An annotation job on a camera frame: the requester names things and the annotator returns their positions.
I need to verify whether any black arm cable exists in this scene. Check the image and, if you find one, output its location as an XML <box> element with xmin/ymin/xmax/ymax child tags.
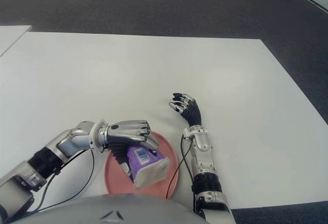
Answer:
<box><xmin>27</xmin><ymin>148</ymin><xmax>95</xmax><ymax>213</ymax></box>
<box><xmin>165</xmin><ymin>134</ymin><xmax>198</xmax><ymax>212</ymax></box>

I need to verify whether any purple tissue paper pack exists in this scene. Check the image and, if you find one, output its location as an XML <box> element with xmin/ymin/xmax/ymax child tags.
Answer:
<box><xmin>125</xmin><ymin>146</ymin><xmax>171</xmax><ymax>190</ymax></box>

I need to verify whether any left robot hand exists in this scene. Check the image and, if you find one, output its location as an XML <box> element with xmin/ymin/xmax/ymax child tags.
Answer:
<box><xmin>97</xmin><ymin>119</ymin><xmax>159</xmax><ymax>184</ymax></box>

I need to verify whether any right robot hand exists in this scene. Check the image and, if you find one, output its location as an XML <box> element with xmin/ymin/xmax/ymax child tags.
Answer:
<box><xmin>168</xmin><ymin>92</ymin><xmax>201</xmax><ymax>127</ymax></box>

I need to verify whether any pink round plate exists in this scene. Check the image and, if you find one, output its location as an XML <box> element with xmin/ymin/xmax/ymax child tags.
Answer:
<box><xmin>104</xmin><ymin>131</ymin><xmax>180</xmax><ymax>200</ymax></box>

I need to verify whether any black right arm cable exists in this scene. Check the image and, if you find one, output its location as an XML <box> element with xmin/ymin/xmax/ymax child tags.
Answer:
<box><xmin>165</xmin><ymin>134</ymin><xmax>198</xmax><ymax>212</ymax></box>

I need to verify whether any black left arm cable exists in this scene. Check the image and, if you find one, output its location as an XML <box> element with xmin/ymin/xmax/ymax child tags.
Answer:
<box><xmin>27</xmin><ymin>148</ymin><xmax>95</xmax><ymax>213</ymax></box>

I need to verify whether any grey robot torso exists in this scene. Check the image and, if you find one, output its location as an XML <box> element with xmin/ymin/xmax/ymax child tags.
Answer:
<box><xmin>10</xmin><ymin>194</ymin><xmax>206</xmax><ymax>224</ymax></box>

